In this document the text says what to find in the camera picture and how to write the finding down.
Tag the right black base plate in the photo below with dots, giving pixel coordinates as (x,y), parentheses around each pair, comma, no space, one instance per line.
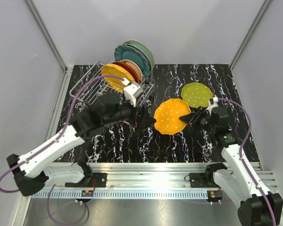
(198,180)

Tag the green floral plate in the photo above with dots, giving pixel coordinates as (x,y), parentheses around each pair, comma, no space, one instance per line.
(140,46)

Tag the white slotted cable duct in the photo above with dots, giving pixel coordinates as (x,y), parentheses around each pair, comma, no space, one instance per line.
(122,194)

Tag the red brown scalloped plate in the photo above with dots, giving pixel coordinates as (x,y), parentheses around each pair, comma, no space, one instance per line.
(129,69)

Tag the aluminium mounting rail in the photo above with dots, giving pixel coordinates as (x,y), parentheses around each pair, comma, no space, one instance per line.
(148,176)

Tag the aluminium frame post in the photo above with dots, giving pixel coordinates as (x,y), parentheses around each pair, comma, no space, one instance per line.
(42,27)
(254,25)

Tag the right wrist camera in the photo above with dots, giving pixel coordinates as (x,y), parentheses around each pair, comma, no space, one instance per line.
(212,103)

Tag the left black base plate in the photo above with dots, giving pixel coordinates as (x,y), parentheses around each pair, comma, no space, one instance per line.
(97,180)

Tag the grey wire dish rack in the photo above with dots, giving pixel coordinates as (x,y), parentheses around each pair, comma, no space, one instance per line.
(101,87)

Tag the left aluminium frame post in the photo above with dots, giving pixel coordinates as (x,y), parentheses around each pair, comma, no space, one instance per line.
(42,27)

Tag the orange dotted plate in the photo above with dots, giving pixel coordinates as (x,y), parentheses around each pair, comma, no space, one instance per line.
(168,114)

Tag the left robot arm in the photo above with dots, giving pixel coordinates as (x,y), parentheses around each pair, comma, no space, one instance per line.
(32,171)

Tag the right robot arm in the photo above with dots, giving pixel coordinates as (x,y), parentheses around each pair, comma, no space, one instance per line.
(256,204)

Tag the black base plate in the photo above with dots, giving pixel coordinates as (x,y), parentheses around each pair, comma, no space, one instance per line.
(97,180)
(198,180)

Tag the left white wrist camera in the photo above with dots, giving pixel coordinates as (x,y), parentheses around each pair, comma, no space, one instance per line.
(131,91)

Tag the teal plate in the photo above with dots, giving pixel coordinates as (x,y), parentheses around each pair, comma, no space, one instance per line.
(125,52)

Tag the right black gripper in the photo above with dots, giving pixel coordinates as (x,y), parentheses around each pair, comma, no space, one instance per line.
(192,118)

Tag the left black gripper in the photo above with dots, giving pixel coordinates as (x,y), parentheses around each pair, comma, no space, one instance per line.
(135,116)

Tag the right aluminium frame post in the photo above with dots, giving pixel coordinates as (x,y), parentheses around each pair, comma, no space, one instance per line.
(254,25)

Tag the cream plate with black flower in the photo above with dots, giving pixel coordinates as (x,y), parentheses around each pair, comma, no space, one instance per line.
(135,67)

